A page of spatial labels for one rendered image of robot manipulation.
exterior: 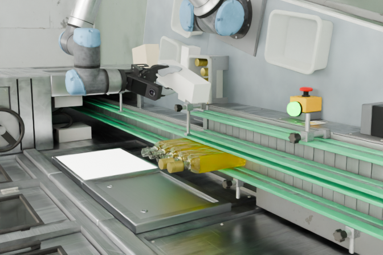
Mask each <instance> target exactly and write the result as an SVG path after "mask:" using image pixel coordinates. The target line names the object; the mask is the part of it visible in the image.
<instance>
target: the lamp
mask: <svg viewBox="0 0 383 255"><path fill-rule="evenodd" d="M302 111H303V108H302V105H301V103H300V102H298V101H295V102H291V103H289V104H288V106H287V112H288V114H289V115H291V116H299V115H301V113H302Z"/></svg>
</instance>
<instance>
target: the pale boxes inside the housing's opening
mask: <svg viewBox="0 0 383 255"><path fill-rule="evenodd" d="M51 104H52V106H53V107H55V108H60V107H68V106H82V105H83V99H82V96H60V97H51ZM68 124H69V123H67V124H55V125H52V127H53V130H54V129H56V133H53V139H54V140H56V141H58V142H59V143H62V142H71V141H80V140H86V139H92V137H91V127H90V126H88V125H86V124H84V123H82V122H73V124H72V125H71V126H70V127H68V128H62V129H59V128H61V127H64V126H66V125H68Z"/></svg>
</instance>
